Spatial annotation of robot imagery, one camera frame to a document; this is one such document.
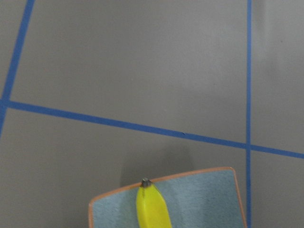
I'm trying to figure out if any grey square plate orange rim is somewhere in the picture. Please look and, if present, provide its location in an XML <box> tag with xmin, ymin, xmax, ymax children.
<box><xmin>88</xmin><ymin>167</ymin><xmax>247</xmax><ymax>228</ymax></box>

